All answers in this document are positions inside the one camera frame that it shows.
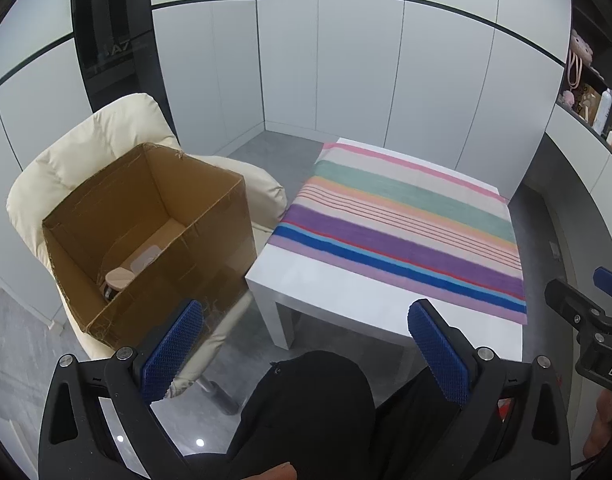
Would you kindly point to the wall outlet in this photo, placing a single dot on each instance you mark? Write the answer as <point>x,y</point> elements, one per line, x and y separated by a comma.
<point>553,249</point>

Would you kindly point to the striped colourful cloth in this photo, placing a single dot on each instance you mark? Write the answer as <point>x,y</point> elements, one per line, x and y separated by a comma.
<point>386,230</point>

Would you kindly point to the black glass panel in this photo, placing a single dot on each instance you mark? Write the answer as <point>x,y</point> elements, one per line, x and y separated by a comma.
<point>111,35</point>

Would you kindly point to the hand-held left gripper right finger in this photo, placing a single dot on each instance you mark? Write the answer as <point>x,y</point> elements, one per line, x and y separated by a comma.
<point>438,355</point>

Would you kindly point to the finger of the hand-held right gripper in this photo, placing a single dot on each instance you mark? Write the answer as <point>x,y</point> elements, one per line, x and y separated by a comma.
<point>568,305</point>
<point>611,282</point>

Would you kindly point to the brown patterned bag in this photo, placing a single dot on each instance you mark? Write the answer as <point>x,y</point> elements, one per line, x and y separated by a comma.
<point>587,100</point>

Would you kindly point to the cream padded chair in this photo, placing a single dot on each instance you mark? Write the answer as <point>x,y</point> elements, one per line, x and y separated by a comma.
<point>111,125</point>

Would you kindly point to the colourful snack packet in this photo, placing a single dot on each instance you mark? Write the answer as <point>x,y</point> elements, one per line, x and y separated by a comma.
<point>506,405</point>

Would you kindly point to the white table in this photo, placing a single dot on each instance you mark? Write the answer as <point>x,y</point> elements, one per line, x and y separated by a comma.
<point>336,300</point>

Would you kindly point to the tall white bottle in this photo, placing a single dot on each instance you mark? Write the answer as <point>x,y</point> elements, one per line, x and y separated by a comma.
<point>602,110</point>

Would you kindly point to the small pink plush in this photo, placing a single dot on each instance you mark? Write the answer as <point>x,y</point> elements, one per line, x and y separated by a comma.
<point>567,97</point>

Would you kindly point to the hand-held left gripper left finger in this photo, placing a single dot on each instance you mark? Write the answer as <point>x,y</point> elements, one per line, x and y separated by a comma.
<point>173,350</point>

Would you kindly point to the person's right hand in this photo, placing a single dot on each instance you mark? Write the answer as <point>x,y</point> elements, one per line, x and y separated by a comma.
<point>603,425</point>

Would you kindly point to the brown cardboard box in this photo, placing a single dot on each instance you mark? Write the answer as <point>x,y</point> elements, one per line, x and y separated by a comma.
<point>186,285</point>

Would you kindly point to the translucent square plastic lid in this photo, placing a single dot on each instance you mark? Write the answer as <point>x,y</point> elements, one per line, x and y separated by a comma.
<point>143,259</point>

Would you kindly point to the pink plush bag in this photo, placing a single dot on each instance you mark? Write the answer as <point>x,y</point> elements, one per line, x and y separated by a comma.
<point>580,52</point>

